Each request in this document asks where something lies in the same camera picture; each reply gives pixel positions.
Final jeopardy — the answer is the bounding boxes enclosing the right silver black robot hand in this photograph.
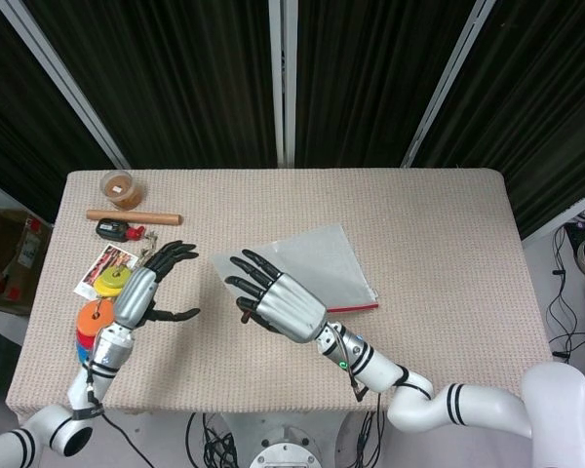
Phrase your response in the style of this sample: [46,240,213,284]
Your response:
[224,249,329,344]

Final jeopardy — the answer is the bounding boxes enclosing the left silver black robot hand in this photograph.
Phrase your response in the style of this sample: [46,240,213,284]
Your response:
[112,240,202,329]

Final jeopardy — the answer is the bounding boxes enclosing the clear zip pouch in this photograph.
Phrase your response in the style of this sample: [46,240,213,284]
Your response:
[210,223,380,314]

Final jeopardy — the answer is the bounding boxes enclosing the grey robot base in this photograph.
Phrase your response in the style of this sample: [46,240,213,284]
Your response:
[248,423,323,468]

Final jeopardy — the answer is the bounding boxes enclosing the green wooden disc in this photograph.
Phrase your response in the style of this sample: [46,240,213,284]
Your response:
[100,266,137,290]

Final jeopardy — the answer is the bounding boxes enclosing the printed photo card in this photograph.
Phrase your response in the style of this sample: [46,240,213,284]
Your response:
[73,243,142,299]

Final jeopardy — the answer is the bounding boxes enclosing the orange wooden disc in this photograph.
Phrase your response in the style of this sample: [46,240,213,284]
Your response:
[76,298,116,337]

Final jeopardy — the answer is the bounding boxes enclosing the black handheld device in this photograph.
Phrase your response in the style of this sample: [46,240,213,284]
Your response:
[95,218,131,242]

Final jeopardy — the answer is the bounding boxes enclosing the red wooden disc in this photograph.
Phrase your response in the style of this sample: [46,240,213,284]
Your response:
[73,325,99,349]

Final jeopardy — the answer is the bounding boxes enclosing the wooden rolling pin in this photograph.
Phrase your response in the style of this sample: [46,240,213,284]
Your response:
[86,209,184,227]

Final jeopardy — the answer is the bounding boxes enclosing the clear jar of rubber bands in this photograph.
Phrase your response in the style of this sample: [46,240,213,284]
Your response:
[99,169,148,211]

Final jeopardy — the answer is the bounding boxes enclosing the beige waffle tablecloth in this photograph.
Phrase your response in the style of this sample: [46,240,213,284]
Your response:
[7,168,553,430]

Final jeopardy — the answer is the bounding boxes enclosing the brown cardboard box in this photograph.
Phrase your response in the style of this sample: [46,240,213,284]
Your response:
[0,208,55,318]

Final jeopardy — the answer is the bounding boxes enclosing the black pleated curtain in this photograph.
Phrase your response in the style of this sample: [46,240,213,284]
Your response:
[412,0,585,240]
[0,0,114,199]
[294,0,480,170]
[22,0,279,171]

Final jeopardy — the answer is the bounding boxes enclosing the black cable bundle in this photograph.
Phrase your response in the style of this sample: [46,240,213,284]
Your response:
[354,399,387,468]
[184,411,240,468]

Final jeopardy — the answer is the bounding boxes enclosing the thin black floor cables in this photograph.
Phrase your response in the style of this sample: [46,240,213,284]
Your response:
[547,222,585,363]

